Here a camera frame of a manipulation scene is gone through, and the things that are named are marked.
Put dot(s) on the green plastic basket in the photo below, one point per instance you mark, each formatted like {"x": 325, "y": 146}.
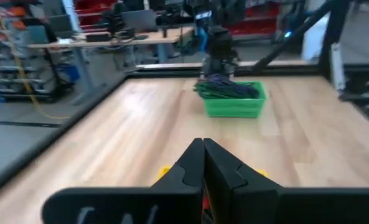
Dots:
{"x": 234, "y": 107}

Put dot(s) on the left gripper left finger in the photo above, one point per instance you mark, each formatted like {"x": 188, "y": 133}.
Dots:
{"x": 187, "y": 174}

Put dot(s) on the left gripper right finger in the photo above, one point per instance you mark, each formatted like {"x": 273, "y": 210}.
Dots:
{"x": 234, "y": 193}

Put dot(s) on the red storage shelf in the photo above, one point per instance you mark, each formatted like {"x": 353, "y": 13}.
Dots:
{"x": 255, "y": 18}

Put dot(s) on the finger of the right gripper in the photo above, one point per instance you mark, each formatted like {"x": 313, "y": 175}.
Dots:
{"x": 229, "y": 68}
{"x": 209, "y": 69}

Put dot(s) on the background storage shelf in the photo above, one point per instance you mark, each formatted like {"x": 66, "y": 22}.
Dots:
{"x": 3, "y": 62}

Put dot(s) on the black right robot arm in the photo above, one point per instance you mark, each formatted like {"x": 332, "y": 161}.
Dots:
{"x": 296, "y": 31}

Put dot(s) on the yellow plastic basket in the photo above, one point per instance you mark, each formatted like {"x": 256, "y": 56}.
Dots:
{"x": 165, "y": 172}

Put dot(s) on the wooden background desk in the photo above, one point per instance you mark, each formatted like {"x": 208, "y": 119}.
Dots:
{"x": 153, "y": 37}

